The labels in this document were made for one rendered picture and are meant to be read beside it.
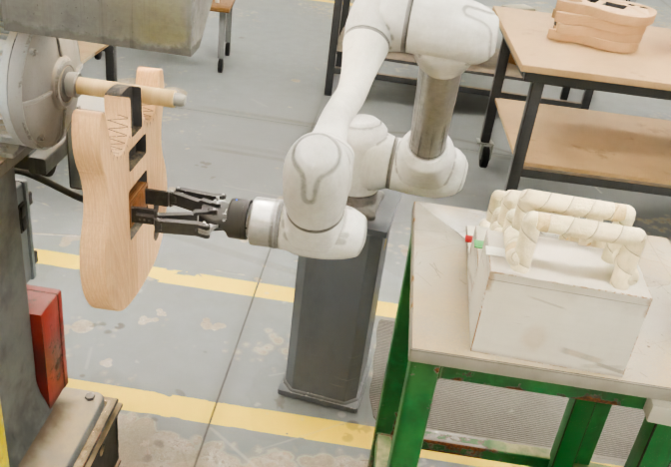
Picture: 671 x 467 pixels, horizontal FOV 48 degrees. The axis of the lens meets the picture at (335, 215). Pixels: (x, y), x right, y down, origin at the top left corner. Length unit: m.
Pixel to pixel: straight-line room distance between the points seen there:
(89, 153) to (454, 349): 0.71
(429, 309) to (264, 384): 1.26
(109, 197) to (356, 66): 0.58
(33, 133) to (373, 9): 0.73
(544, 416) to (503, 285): 1.49
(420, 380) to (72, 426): 1.02
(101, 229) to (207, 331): 1.60
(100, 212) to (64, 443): 0.91
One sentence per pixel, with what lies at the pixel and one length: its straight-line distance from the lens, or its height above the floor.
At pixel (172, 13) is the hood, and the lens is 1.21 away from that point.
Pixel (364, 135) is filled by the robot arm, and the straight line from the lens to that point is 2.12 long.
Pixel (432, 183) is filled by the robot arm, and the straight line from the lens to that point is 2.12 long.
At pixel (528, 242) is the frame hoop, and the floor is 1.16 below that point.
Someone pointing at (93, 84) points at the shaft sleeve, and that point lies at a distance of 1.46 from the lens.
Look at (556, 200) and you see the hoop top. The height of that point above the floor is 1.21.
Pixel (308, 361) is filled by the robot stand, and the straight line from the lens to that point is 2.49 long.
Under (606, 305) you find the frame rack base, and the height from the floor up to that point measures 1.07.
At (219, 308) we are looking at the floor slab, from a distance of 2.96.
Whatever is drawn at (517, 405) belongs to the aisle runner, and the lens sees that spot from 2.76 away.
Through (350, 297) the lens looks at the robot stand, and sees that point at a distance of 2.31.
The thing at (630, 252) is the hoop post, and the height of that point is 1.17.
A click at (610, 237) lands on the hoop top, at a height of 1.20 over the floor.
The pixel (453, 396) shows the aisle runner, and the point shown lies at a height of 0.00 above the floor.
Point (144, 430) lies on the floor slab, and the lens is 2.48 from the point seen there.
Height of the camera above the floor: 1.76
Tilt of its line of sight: 29 degrees down
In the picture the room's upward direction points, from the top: 7 degrees clockwise
